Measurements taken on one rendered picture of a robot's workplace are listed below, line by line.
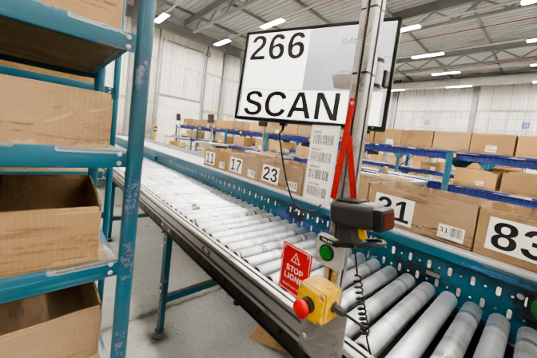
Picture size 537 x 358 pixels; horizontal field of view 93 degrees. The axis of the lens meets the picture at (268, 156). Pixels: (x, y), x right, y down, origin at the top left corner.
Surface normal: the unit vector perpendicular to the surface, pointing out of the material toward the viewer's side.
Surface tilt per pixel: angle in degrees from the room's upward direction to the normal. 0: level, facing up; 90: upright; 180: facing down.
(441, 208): 90
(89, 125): 90
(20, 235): 90
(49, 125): 91
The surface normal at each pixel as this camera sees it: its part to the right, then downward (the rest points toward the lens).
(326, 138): -0.74, -0.04
